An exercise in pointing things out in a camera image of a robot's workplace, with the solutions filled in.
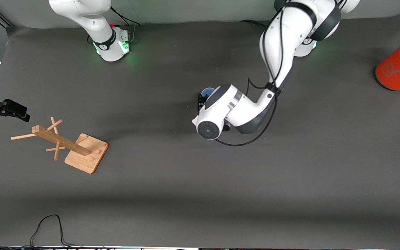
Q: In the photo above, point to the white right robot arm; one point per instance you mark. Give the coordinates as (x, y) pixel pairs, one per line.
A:
(92, 21)

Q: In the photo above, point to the aluminium frame rail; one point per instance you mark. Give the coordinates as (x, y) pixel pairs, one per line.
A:
(2, 18)

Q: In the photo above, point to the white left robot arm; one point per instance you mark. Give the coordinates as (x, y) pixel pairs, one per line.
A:
(280, 41)

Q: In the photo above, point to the dark grey table mat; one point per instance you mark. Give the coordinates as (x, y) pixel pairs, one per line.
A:
(200, 173)

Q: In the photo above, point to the light blue cup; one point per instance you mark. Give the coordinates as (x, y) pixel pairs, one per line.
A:
(207, 93)

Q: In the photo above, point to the orange cylindrical container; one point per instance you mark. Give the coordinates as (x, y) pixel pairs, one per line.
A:
(398, 69)

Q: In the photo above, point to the wooden cup rack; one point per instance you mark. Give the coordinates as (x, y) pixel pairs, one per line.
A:
(85, 158)

